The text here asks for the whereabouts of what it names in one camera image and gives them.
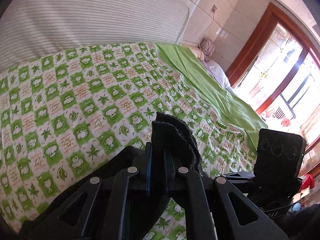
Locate black fleece pants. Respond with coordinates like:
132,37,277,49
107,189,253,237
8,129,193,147
151,112,208,178

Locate purple white pillow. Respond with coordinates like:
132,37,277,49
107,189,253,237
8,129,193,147
185,38,234,94

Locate black camera box right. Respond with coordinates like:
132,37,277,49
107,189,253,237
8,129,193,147
253,128,306,185

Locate striped white mattress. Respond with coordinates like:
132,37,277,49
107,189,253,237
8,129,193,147
1,0,189,69

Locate plain green sheet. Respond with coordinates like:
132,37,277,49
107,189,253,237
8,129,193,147
154,43,267,151

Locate green frog patterned bedsheet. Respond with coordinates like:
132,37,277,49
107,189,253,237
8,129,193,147
1,43,256,232

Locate red wooden window frame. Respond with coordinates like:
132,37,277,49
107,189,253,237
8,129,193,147
227,3,319,177

